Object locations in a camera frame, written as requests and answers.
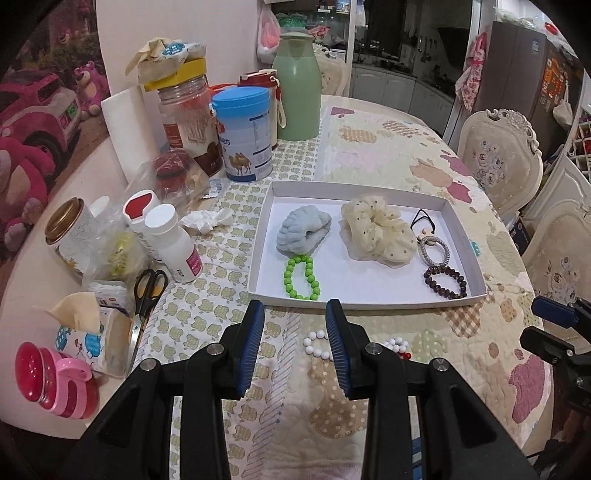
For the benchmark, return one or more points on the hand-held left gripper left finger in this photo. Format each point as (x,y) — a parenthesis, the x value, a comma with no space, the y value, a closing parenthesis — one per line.
(247,357)

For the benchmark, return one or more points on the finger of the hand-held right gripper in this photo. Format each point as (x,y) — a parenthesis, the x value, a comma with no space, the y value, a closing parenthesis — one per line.
(545,342)
(554,311)

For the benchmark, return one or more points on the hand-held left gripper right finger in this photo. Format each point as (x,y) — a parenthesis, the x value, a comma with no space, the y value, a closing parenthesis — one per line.
(340,357)

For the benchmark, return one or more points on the white tray box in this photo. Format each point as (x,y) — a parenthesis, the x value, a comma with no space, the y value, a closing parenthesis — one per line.
(369,286)

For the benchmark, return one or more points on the cream dotted scrunchie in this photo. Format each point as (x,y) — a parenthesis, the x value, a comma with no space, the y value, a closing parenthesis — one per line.
(374,230)

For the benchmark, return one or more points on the light blue scrunchie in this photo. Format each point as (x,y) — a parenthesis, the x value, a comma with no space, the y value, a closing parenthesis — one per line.
(302,228)

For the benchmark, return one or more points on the cream floral carved chair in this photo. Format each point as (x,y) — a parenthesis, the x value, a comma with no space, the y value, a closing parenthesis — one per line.
(330,69)
(558,258)
(501,157)

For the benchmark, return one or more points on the quilted apple print tablecloth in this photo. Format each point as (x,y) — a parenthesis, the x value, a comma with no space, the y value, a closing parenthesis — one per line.
(485,369)

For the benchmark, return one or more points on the dark blue box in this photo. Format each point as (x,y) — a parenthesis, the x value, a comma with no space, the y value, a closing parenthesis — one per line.
(521,235)

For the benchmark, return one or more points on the white pill bottle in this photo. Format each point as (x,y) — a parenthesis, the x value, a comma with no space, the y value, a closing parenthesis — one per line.
(173,249)

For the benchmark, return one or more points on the crumpled white tissue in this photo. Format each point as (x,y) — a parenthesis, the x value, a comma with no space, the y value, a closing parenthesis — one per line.
(203,220)

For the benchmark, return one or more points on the small white tissue pack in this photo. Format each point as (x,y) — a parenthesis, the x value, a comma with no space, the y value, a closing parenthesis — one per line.
(111,295)

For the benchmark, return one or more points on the cartoon print tissue box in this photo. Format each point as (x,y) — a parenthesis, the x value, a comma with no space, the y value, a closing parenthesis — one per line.
(87,341)

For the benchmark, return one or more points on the clear bag yellow contents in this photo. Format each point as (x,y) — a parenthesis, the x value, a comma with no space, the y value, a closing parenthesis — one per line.
(120,249)

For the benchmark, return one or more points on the small foil packet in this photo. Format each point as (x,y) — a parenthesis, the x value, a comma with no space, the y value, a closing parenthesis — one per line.
(212,189)

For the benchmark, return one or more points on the white lattice rack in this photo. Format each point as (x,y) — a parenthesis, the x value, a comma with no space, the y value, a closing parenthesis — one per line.
(582,138)

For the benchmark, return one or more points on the white bottle red cap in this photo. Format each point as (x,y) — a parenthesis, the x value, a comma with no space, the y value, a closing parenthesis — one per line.
(138,210)

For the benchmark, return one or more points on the red pink bottle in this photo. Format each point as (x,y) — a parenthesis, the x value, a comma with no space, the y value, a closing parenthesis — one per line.
(51,378)

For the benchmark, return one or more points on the white hanging bag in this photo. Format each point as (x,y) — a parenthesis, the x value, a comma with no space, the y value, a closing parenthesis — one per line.
(562,110)

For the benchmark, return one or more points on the clear bag red snacks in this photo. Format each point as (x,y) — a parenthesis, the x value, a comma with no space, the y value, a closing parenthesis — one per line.
(171,168)

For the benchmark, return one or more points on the gold lid tin can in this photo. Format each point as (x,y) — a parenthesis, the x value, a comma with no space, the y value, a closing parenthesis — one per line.
(69,235)

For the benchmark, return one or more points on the blue white powder can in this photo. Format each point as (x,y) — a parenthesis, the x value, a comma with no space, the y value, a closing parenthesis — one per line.
(242,134)

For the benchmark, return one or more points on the dark refrigerator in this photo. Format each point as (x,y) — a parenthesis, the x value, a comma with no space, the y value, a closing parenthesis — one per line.
(521,78)

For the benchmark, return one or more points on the clear jar yellow lid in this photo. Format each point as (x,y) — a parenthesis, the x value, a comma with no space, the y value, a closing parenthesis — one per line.
(187,120)

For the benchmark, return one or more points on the pink floral hanging cloth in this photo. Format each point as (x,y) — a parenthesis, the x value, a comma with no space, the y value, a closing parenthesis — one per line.
(471,74)

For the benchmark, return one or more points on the white standing board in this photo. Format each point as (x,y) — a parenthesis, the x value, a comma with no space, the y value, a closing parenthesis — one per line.
(122,134)

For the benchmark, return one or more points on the white kitchen cabinets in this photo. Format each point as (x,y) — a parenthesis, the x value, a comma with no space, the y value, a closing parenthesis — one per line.
(397,90)

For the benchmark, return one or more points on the green thermos jug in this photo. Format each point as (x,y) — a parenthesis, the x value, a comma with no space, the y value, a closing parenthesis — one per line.
(296,87)

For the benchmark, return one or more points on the white tumbler red lid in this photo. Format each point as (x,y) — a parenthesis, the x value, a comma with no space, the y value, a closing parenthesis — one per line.
(258,79)

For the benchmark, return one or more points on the beige paper package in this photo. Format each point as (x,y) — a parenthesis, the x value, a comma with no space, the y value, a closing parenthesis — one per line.
(161,55)

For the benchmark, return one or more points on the pink filled plastic bag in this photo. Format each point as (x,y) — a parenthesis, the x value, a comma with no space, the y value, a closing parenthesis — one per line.
(268,37)

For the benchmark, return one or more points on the colourful packages pile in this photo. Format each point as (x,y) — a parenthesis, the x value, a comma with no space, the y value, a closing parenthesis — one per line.
(314,23)

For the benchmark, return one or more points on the pink bear wall poster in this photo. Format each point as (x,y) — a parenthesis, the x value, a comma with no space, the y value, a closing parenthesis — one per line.
(37,129)

